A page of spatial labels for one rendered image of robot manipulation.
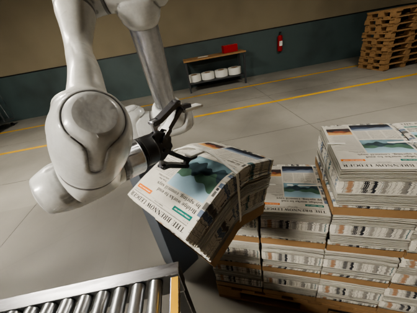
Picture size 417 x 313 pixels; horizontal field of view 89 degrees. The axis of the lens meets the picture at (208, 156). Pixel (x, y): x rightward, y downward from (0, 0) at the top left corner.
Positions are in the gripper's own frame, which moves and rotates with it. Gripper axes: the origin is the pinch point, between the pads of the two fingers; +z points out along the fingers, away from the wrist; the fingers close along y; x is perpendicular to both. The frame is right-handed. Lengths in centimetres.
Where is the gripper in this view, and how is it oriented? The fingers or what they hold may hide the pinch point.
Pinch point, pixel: (198, 128)
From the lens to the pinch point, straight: 64.8
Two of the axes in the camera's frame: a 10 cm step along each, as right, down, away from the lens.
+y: 0.8, 8.8, 4.7
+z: 6.9, -3.9, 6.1
